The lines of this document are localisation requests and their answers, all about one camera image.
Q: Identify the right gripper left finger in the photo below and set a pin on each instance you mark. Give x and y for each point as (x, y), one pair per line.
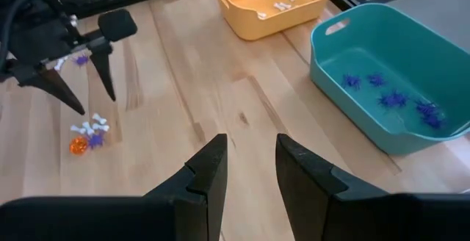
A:
(205, 197)

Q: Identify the orange plastic pumpkin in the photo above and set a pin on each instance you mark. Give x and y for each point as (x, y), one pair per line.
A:
(78, 145)

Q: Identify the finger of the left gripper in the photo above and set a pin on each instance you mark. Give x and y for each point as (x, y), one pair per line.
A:
(51, 85)
(103, 68)

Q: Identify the teal plastic bin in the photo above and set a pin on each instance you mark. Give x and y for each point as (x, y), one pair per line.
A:
(349, 116)

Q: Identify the purple plastic spider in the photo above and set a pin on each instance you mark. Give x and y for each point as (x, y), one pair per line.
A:
(393, 99)
(81, 60)
(426, 107)
(433, 121)
(351, 82)
(96, 140)
(376, 80)

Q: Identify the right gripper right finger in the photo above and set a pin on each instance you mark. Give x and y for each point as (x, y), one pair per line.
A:
(312, 204)

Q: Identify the yellow plastic bin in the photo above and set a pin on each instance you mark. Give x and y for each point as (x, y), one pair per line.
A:
(249, 20)

